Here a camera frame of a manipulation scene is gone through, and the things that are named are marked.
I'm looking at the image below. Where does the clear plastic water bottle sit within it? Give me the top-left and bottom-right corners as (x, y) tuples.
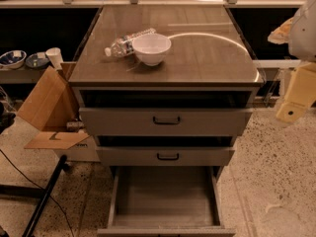
(105, 28), (156, 57)

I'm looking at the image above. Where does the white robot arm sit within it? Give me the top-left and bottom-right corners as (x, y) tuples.
(268, 0), (316, 123)

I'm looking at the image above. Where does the grey drawer cabinet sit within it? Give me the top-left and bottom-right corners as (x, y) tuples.
(70, 5), (263, 166)

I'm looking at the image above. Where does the bottom drawer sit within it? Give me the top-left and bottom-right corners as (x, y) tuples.
(97, 166), (235, 237)

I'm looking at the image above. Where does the drawer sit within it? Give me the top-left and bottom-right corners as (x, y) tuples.
(80, 90), (252, 136)
(97, 166), (235, 237)
(97, 136), (235, 166)

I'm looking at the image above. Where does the middle drawer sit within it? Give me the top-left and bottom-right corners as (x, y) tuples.
(97, 136), (235, 166)

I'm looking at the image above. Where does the top drawer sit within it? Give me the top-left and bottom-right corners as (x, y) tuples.
(80, 90), (252, 136)

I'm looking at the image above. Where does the white ceramic bowl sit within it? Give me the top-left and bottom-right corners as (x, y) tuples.
(132, 34), (172, 66)

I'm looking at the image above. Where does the white box under cardboard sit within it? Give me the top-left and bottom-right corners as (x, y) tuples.
(54, 137), (100, 162)

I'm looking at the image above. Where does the brown cardboard box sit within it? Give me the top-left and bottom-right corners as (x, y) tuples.
(17, 67), (89, 150)

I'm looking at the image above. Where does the white paper cup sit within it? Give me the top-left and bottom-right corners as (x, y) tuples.
(45, 47), (63, 69)

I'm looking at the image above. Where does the black stand leg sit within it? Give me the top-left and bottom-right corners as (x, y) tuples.
(22, 155), (67, 237)

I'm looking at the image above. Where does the blue patterned bowl right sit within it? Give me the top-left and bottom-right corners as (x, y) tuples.
(26, 52), (50, 70)

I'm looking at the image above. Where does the blue patterned bowl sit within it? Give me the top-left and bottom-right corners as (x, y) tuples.
(0, 50), (27, 69)
(26, 52), (50, 70)

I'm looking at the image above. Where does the blue patterned bowl left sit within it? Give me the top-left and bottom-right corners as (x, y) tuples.
(0, 50), (27, 69)

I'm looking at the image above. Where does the black top drawer handle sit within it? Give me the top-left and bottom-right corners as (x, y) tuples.
(152, 117), (181, 125)

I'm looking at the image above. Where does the black floor cable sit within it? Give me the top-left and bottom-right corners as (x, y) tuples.
(0, 148), (76, 237)

